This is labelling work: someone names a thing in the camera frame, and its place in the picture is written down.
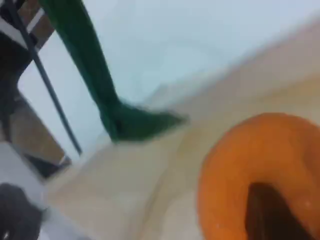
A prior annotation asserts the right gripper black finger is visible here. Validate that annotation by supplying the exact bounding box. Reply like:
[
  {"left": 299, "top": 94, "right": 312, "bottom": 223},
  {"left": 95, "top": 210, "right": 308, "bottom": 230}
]
[{"left": 244, "top": 182, "right": 313, "bottom": 240}]

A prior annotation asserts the orange with stem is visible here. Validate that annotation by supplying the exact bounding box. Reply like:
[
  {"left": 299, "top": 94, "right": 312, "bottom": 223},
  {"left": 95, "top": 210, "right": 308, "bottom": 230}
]
[{"left": 197, "top": 112, "right": 320, "bottom": 240}]

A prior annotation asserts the dark grey machine base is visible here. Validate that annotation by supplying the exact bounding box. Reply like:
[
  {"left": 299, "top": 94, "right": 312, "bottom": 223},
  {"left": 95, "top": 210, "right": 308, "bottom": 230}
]
[{"left": 0, "top": 183, "right": 48, "bottom": 240}]

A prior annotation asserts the thin black cable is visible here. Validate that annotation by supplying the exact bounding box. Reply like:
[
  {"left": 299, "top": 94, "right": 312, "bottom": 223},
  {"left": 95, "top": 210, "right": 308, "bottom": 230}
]
[{"left": 4, "top": 0, "right": 83, "bottom": 156}]

